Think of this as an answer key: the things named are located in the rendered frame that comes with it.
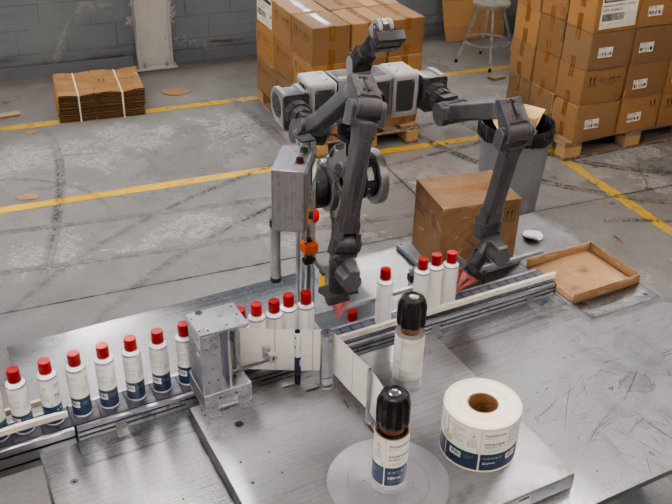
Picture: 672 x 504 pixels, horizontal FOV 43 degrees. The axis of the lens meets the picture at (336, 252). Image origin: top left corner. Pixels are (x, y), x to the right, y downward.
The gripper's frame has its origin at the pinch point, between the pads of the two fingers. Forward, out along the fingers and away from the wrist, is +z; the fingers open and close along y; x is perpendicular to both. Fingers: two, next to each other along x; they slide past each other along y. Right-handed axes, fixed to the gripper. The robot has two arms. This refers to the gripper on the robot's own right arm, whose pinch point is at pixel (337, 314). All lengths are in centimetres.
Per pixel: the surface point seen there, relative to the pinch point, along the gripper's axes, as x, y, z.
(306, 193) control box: 5.6, -7.5, -39.3
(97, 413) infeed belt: 3, -72, 13
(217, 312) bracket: -1.3, -37.3, -13.1
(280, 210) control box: 9.1, -13.8, -33.8
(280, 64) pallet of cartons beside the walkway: 362, 141, 57
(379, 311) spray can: 5.3, 17.7, 7.7
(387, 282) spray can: 4.8, 19.6, -3.0
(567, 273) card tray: 10, 99, 19
